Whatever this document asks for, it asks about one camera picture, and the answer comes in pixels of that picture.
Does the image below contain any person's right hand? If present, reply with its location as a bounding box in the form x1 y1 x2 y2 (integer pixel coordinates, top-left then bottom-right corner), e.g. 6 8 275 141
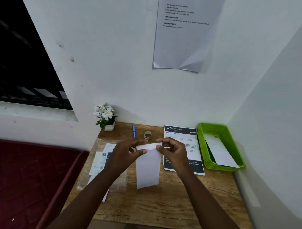
155 137 189 175

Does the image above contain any person's left hand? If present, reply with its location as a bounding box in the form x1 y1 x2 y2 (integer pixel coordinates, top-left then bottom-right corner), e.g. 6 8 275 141
105 138 148 175

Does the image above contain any stack of white envelopes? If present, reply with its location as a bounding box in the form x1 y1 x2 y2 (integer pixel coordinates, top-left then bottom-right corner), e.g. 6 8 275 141
87 142 117 203

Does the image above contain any printed paper sheet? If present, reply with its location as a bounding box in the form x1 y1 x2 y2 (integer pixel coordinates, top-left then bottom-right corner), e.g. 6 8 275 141
164 125 205 176

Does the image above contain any green plastic tray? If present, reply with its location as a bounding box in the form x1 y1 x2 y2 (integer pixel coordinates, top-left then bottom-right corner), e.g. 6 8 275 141
197 122 246 172

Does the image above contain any single white envelope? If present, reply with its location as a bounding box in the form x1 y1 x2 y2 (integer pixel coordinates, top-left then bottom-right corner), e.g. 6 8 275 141
204 134 240 169
135 142 163 190

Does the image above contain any person's right forearm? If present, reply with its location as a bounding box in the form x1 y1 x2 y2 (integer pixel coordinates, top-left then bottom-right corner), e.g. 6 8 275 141
176 169 241 229

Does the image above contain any person's left forearm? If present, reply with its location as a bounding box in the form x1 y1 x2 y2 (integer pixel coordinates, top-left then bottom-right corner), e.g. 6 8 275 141
47 169 123 229

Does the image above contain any clear plastic bag with card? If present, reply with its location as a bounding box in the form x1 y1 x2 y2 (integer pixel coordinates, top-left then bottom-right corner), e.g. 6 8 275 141
76 138 129 193

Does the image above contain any potted white flower plant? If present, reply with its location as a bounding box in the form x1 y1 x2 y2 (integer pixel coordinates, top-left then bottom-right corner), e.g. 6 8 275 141
93 103 118 131

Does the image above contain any dark red mattress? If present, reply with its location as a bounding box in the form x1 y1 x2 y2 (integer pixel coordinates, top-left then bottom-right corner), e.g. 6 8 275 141
0 139 90 229

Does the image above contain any dark window with grille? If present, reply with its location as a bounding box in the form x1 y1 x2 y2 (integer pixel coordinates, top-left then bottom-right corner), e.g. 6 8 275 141
0 0 74 111

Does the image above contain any white paper sheet on wall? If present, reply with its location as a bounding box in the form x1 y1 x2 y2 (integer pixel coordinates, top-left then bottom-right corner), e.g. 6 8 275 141
153 0 226 74

